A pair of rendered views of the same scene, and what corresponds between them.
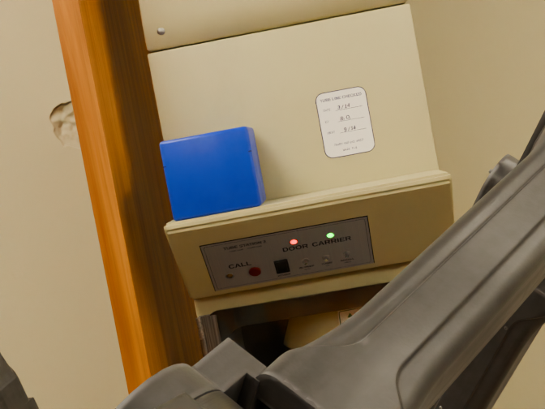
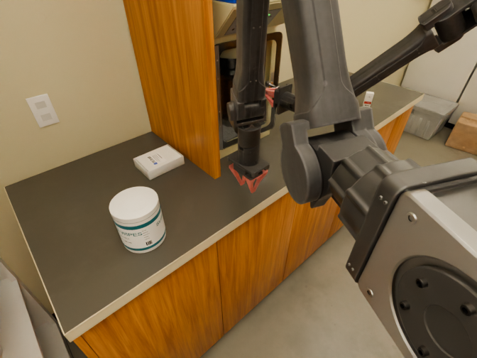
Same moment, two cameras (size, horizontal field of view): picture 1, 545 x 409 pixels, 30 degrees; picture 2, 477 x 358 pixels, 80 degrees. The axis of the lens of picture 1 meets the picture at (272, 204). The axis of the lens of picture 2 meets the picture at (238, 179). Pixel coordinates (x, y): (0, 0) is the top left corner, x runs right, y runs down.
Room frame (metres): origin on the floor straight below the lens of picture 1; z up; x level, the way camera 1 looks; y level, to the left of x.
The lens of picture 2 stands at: (0.50, 0.74, 1.64)
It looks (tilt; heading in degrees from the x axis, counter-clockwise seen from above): 40 degrees down; 314
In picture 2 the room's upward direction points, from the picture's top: straight up
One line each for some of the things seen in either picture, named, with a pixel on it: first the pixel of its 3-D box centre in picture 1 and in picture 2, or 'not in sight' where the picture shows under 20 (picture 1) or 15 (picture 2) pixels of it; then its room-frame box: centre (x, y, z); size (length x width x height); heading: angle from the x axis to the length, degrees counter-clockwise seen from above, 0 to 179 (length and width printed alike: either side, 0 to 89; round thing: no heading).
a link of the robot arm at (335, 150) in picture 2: not in sight; (332, 170); (0.60, 0.47, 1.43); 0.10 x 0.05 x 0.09; 150
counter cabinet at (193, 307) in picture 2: not in sight; (257, 200); (1.28, -0.22, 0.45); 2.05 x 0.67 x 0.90; 86
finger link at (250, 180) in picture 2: not in sight; (250, 177); (0.90, 0.28, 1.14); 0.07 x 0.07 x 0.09; 86
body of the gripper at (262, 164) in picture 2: not in sight; (248, 154); (0.91, 0.28, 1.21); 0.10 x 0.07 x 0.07; 176
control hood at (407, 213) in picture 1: (314, 238); (259, 15); (1.17, -0.04, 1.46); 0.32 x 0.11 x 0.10; 86
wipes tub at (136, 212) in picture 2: not in sight; (139, 219); (1.10, 0.54, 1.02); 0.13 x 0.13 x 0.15
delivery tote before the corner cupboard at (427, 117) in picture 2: not in sight; (416, 113); (1.13, -2.75, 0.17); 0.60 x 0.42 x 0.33; 174
